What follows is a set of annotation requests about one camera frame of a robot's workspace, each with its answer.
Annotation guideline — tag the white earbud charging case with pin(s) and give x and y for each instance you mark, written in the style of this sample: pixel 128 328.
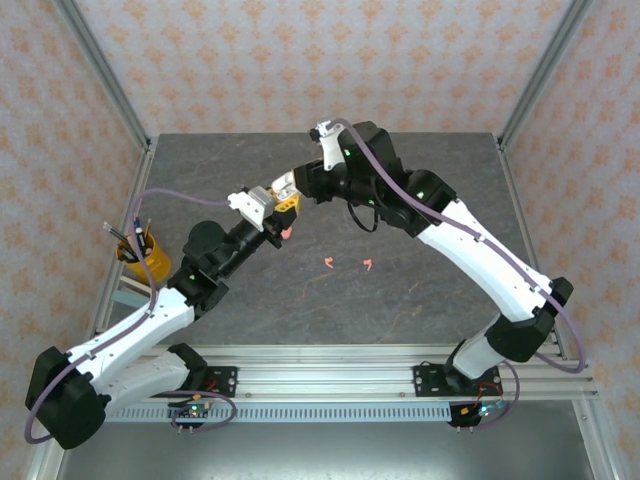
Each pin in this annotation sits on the white earbud charging case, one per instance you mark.
pixel 286 184

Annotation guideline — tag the pink earbud charging case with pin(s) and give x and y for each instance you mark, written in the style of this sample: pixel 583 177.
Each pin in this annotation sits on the pink earbud charging case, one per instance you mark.
pixel 287 232

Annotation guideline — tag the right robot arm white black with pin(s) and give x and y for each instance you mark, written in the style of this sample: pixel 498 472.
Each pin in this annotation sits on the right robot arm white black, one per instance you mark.
pixel 480 260

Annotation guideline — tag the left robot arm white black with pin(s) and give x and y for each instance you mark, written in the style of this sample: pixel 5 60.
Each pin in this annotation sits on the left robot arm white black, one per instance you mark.
pixel 130 325

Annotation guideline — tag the yellow pen holder cup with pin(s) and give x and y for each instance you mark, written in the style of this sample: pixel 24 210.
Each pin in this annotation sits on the yellow pen holder cup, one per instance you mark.
pixel 157 262

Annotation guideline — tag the dark pen with white tip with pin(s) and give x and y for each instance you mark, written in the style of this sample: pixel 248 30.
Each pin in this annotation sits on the dark pen with white tip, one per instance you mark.
pixel 137 227

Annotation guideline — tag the wooden stick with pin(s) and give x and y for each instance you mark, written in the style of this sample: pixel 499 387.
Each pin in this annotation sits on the wooden stick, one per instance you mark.
pixel 132 246

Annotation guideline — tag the wooden block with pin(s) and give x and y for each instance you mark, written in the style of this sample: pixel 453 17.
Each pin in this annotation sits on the wooden block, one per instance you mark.
pixel 131 285

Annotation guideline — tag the silver metallic pen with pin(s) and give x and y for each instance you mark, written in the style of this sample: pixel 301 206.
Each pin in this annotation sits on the silver metallic pen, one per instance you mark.
pixel 115 232

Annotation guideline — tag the aluminium mounting beam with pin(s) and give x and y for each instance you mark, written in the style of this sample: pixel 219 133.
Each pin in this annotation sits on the aluminium mounting beam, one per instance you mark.
pixel 325 370

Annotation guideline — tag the grey metal sheet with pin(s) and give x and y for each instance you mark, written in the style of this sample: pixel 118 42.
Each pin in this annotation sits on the grey metal sheet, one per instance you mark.
pixel 320 450

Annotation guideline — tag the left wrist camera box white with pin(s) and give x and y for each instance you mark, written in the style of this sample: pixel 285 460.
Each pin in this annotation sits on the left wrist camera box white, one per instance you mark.
pixel 250 205

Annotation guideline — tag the aluminium table side rail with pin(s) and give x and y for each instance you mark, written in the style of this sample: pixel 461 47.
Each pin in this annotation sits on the aluminium table side rail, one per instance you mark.
pixel 512 175
pixel 145 157

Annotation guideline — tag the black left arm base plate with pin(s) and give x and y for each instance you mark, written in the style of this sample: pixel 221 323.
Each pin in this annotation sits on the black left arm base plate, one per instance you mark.
pixel 225 380

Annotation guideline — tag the aluminium frame post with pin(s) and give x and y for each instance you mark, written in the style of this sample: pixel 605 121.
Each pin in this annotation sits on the aluminium frame post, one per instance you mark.
pixel 105 70
pixel 543 70

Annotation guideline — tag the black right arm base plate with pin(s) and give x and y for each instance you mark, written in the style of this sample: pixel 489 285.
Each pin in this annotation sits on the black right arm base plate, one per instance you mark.
pixel 425 382

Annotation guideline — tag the aluminium lower frame rail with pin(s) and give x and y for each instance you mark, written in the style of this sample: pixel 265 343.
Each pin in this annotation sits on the aluminium lower frame rail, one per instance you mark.
pixel 39 467
pixel 595 440

